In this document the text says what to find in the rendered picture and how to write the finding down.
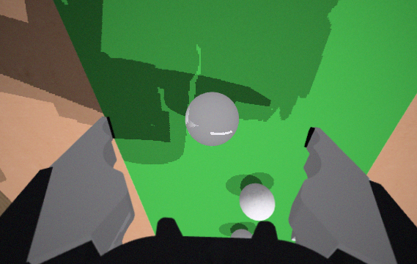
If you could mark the white ball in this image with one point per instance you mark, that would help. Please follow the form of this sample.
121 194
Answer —
241 233
212 118
257 202

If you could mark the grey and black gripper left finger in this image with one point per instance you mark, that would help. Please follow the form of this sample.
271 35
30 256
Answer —
72 212

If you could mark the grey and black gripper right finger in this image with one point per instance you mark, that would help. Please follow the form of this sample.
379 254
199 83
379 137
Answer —
343 215

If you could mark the green turf mat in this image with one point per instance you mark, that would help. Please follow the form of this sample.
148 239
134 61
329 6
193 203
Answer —
348 67

